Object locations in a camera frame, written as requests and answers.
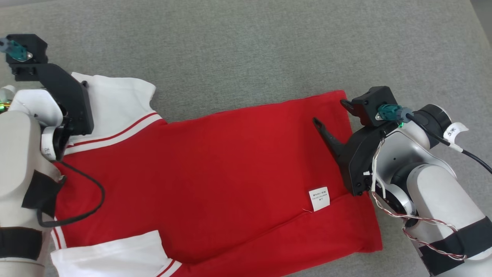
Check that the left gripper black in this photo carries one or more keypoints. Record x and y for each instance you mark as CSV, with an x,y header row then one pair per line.
x,y
75,100

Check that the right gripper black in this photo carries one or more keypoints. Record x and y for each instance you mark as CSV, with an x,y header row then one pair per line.
x,y
359,161

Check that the red shirt white sleeves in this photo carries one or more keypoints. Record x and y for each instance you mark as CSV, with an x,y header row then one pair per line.
x,y
230,161

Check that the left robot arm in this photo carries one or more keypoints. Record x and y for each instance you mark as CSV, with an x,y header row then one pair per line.
x,y
15,154

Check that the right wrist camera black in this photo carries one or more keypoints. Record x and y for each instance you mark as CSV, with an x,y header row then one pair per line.
x,y
369,102

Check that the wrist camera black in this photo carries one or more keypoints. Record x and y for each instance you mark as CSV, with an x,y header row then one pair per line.
x,y
369,102
32,48

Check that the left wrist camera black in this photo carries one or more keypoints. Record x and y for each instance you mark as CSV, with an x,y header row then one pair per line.
x,y
32,48

